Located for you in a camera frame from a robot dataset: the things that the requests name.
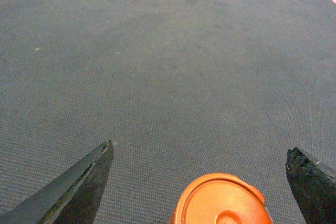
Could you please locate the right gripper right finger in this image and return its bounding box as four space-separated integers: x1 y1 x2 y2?
285 147 335 223

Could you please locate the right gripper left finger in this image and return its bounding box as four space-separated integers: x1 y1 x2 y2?
1 141 114 223

